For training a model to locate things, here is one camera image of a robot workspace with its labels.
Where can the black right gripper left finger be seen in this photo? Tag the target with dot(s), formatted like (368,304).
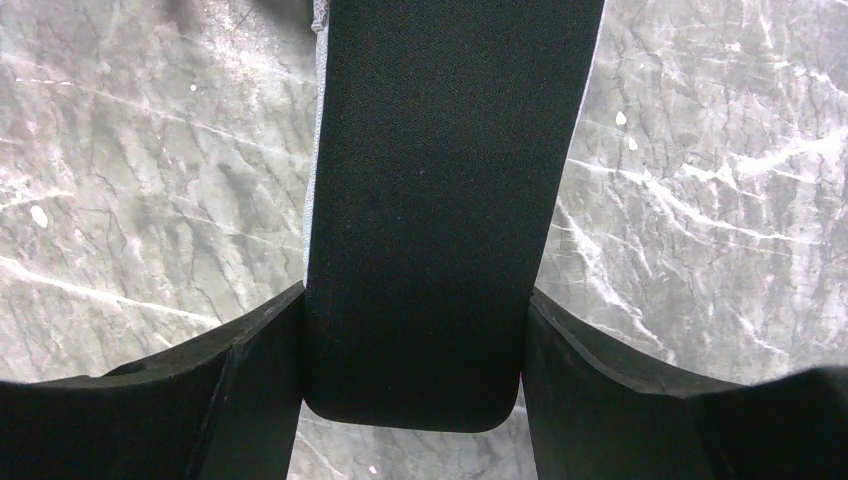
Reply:
(223,405)

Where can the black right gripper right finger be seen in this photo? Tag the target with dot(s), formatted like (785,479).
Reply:
(600,409)

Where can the black grey zippered case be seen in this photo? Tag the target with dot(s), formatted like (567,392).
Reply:
(445,128)

